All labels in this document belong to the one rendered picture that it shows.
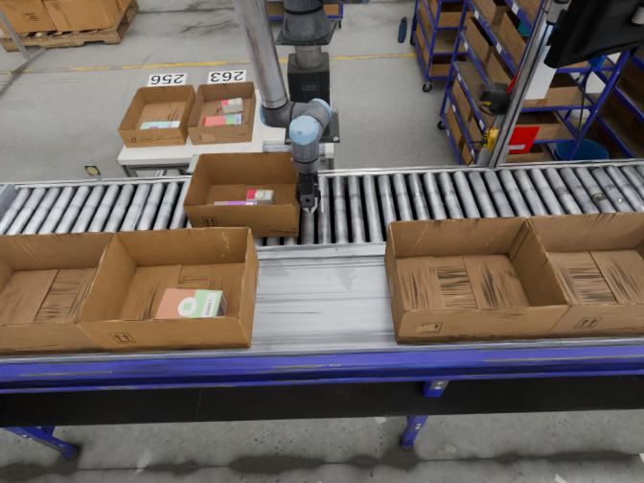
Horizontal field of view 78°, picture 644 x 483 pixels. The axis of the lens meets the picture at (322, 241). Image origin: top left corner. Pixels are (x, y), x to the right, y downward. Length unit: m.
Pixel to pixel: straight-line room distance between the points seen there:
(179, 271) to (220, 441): 0.93
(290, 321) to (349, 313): 0.17
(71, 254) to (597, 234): 1.58
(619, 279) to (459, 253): 0.45
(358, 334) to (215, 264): 0.50
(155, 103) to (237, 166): 0.85
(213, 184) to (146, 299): 0.66
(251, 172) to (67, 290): 0.77
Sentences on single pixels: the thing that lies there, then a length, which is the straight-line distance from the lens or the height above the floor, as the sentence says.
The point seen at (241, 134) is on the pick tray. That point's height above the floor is 0.80.
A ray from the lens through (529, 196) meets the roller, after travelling 1.81.
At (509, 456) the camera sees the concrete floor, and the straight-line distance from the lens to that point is 2.05.
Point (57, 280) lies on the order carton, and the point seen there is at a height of 0.88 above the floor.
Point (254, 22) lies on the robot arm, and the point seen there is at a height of 1.44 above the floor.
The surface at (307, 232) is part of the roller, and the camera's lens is 1.51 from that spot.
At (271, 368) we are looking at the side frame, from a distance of 1.07.
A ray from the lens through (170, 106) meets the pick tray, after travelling 2.35.
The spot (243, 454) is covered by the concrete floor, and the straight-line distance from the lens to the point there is 1.97.
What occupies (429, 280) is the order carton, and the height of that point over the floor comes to 0.89.
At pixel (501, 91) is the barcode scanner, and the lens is 1.72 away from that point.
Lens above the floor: 1.88
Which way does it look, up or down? 50 degrees down
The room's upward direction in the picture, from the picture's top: 3 degrees counter-clockwise
